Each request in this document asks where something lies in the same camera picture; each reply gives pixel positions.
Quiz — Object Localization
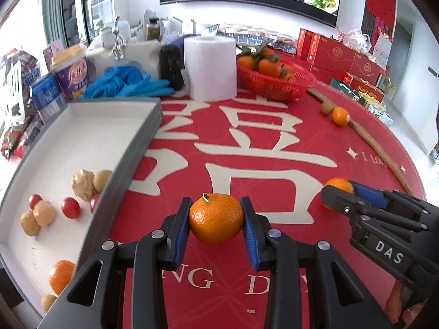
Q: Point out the black electronic device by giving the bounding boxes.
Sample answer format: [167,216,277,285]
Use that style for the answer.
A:
[159,36,190,97]

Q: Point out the green gift box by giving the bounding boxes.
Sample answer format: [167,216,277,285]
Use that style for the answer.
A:
[330,77,394,126]

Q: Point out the red gift boxes stack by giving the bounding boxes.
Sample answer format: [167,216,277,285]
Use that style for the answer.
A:
[296,29,384,102]

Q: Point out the small orange by scratcher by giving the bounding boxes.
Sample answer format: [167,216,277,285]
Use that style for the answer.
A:
[332,107,350,126]

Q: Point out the round red table mat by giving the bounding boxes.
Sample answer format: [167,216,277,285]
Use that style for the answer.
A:
[111,92,401,328]

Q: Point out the plaid cloth on counter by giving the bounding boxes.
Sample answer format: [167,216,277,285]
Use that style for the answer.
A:
[204,23,298,54]

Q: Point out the grey white storage tray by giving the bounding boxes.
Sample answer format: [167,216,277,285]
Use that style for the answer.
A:
[1,98,162,317]

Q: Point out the dried husk fruit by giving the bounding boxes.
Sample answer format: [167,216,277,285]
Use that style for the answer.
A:
[71,169,95,200]
[20,210,41,237]
[33,200,57,226]

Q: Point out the brown longan by scratcher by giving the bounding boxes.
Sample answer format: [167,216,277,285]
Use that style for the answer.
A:
[320,100,336,115]

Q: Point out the red cherry tomato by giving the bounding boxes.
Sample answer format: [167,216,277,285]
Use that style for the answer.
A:
[61,197,81,219]
[28,194,43,209]

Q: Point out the mandarins with leaves in basket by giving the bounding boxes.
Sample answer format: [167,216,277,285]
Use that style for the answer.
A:
[237,42,296,83]

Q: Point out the white paper towel roll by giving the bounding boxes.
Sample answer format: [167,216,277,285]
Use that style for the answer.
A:
[184,36,237,102]

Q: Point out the blue rubber gloves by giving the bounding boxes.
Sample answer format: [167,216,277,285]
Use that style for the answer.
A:
[82,66,175,99]

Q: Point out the purple milk tea cup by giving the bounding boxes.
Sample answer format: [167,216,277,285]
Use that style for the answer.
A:
[50,43,90,101]

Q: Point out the operator hand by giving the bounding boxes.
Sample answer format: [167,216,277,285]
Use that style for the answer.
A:
[385,281,425,327]

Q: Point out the long wooden back scratcher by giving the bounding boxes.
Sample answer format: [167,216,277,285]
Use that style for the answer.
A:
[307,85,426,198]

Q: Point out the red plastic fruit basket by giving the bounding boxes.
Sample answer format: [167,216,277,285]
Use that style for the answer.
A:
[237,64,317,101]

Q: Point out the white appliance with faucet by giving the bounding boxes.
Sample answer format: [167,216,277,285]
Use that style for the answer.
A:
[86,15,161,82]

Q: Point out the large orange mandarin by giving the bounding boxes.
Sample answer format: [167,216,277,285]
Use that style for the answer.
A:
[49,260,75,295]

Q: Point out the blue snack package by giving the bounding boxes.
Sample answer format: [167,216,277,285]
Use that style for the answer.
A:
[30,73,66,124]

